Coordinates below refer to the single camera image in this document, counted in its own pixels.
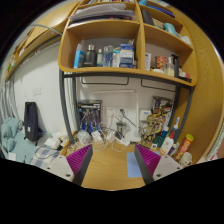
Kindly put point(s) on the long wooden wall shelf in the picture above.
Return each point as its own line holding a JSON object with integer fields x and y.
{"x": 40, "y": 36}

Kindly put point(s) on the brown tree figure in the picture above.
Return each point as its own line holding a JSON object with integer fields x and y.
{"x": 149, "y": 130}

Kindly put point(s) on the small blue red container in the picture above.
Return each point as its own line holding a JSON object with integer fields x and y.
{"x": 173, "y": 150}

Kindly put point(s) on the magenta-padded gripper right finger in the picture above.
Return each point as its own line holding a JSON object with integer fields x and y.
{"x": 162, "y": 166}

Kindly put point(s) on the white paper sheet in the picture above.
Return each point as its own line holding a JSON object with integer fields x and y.
{"x": 12, "y": 156}

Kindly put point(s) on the orange chips can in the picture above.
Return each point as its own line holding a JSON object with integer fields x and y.
{"x": 184, "y": 148}

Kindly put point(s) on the round green tin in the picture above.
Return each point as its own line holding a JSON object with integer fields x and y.
{"x": 158, "y": 140}

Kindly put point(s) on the white power strip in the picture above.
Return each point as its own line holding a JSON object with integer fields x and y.
{"x": 123, "y": 141}

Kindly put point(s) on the large white charger block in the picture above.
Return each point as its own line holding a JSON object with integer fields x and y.
{"x": 110, "y": 136}

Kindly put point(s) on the white blue-tip glue bottle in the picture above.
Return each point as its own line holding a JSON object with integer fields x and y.
{"x": 176, "y": 126}

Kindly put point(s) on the grey metal desk frame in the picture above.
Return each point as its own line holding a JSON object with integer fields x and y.
{"x": 65, "y": 106}

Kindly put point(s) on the colourful figure box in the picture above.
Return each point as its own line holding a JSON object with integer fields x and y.
{"x": 163, "y": 108}

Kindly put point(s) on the teal blanket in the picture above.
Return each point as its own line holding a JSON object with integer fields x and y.
{"x": 10, "y": 133}

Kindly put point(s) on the wooden shelf unit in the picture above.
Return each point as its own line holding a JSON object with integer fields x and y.
{"x": 106, "y": 28}

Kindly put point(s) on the light blue mouse pad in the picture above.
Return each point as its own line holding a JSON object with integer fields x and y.
{"x": 133, "y": 166}

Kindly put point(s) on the white red-pump lotion bottle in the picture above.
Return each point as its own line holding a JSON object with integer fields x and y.
{"x": 166, "y": 145}

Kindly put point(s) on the robot model kit box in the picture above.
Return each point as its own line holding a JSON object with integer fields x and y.
{"x": 89, "y": 115}

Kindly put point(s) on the small white charger block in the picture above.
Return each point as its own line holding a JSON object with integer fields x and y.
{"x": 97, "y": 136}

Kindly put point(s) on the white blue-striped wall box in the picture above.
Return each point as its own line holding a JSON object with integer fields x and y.
{"x": 145, "y": 115}

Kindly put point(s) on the small white desk clock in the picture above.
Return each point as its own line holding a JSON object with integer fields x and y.
{"x": 153, "y": 146}

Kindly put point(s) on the white cup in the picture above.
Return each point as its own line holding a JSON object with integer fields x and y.
{"x": 186, "y": 159}

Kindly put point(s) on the blue bottle white cap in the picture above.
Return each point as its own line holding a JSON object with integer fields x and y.
{"x": 165, "y": 132}

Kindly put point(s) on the checkered bed bedding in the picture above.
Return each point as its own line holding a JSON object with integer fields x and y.
{"x": 30, "y": 155}

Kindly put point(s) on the white desk lamp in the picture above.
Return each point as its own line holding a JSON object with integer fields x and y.
{"x": 133, "y": 136}

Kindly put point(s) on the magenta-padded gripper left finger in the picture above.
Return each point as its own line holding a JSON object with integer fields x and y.
{"x": 63, "y": 166}

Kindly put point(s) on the clear plastic container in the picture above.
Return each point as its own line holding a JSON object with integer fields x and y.
{"x": 83, "y": 136}

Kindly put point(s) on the white wall light switch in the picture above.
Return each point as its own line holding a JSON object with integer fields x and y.
{"x": 37, "y": 91}

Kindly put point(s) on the white wall socket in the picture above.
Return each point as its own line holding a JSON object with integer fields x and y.
{"x": 110, "y": 111}
{"x": 124, "y": 112}

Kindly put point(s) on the grey striped curtain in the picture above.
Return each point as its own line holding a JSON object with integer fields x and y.
{"x": 8, "y": 100}

